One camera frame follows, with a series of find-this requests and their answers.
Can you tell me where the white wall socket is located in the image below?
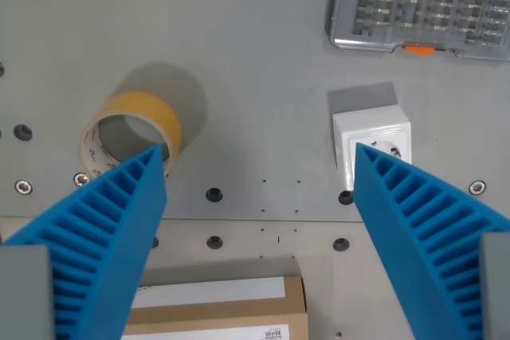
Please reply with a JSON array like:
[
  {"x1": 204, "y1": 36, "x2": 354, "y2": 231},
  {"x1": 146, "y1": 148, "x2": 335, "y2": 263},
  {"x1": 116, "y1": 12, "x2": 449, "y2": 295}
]
[{"x1": 332, "y1": 104, "x2": 412, "y2": 192}]

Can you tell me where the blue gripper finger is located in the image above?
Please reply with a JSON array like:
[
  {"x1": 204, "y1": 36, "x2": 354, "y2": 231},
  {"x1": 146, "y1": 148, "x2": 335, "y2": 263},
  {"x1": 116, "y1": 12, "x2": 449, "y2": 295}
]
[
  {"x1": 0, "y1": 144, "x2": 167, "y2": 340},
  {"x1": 353, "y1": 142, "x2": 510, "y2": 340}
]

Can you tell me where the roll of yellow tape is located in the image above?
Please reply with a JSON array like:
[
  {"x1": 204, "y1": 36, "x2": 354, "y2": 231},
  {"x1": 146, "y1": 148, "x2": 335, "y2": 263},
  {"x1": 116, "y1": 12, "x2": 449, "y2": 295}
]
[{"x1": 77, "y1": 92, "x2": 184, "y2": 179}]

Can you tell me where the brown cardboard box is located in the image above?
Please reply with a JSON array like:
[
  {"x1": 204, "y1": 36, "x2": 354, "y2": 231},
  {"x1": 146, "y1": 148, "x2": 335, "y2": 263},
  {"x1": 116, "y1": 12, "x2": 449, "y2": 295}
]
[{"x1": 122, "y1": 275, "x2": 311, "y2": 340}]

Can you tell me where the grey transparent parts organizer box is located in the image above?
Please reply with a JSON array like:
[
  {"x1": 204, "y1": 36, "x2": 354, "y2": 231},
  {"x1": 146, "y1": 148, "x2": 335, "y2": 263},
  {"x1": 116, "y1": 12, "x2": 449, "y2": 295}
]
[{"x1": 328, "y1": 0, "x2": 510, "y2": 63}]

